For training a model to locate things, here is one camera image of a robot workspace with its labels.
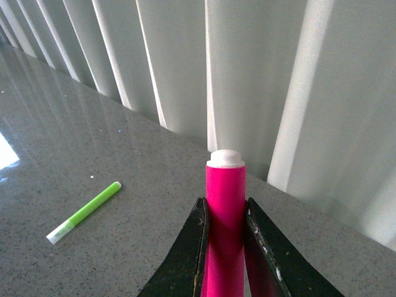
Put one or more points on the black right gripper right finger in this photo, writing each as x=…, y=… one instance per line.
x=274, y=266

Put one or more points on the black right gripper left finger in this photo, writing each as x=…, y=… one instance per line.
x=182, y=271

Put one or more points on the pink highlighter pen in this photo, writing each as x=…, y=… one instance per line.
x=226, y=198

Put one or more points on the green highlighter pen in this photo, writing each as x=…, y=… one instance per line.
x=80, y=215

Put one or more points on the white pleated curtain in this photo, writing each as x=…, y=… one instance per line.
x=304, y=90

